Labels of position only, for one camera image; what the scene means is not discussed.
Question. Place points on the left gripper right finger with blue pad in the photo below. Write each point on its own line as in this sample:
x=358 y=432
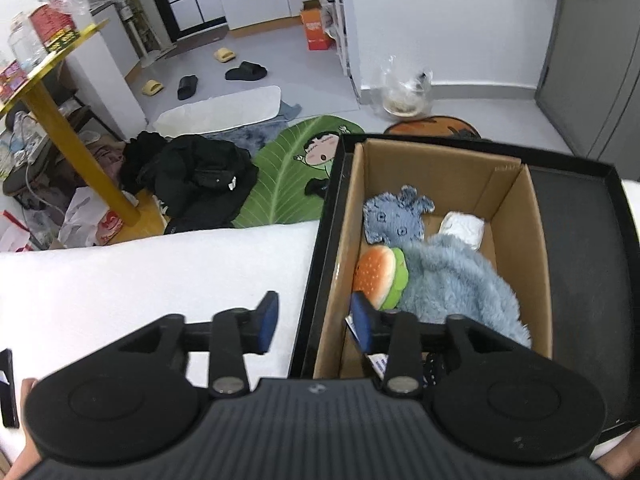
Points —
x=395 y=334

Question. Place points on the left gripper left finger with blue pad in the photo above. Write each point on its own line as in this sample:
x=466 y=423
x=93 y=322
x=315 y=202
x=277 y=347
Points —
x=233 y=334

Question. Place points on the burger plush toy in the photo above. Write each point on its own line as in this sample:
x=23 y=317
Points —
x=382 y=276

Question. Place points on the blue tissue packet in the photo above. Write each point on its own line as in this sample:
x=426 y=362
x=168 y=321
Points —
x=373 y=363

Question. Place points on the blue fluffy plush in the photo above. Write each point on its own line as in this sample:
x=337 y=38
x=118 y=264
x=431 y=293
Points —
x=447 y=277

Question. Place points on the blue knitted plush toy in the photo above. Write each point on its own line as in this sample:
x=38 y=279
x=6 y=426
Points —
x=396 y=219

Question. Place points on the black clothes pile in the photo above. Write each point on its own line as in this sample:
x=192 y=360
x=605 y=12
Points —
x=203 y=183

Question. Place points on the yellow round table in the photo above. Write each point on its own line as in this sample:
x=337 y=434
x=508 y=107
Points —
x=141 y=221

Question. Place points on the green leaf cartoon rug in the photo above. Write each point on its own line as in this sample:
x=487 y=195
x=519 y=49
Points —
x=299 y=154

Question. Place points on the brown cardboard box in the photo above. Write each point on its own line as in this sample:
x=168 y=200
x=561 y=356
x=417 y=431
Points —
x=487 y=180

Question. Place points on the grey blue fluffy rug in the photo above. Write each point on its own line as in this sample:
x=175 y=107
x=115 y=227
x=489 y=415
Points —
x=255 y=137

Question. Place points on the white red plastic bag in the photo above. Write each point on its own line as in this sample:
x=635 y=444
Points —
x=88 y=221

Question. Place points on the white floor mat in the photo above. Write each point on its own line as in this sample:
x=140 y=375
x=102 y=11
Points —
x=234 y=110

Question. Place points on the clear plastic bag with bowl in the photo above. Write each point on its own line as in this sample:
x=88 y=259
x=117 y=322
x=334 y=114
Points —
x=405 y=90

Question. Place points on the left black slipper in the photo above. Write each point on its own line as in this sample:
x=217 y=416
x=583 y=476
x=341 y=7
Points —
x=187 y=87

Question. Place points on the black slipper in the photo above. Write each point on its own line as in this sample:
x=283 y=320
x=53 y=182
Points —
x=246 y=71
x=187 y=87

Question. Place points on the right black slipper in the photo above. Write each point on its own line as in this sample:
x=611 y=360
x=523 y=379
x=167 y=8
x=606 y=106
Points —
x=246 y=71

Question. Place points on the black tray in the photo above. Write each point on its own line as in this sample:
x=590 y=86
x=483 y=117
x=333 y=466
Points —
x=593 y=259

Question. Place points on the left yellow slipper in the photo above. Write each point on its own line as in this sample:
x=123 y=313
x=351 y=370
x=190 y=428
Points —
x=152 y=87

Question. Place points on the yellow slipper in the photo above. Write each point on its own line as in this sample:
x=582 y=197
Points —
x=224 y=55
x=152 y=87

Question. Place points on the right yellow slipper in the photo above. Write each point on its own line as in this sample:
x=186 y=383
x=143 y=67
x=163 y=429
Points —
x=224 y=55

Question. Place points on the black phone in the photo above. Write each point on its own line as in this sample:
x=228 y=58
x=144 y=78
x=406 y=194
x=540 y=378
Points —
x=9 y=411

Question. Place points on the orange cardboard box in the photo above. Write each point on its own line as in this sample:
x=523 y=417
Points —
x=311 y=16

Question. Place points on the red box on table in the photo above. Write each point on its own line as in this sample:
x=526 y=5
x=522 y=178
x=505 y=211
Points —
x=56 y=30

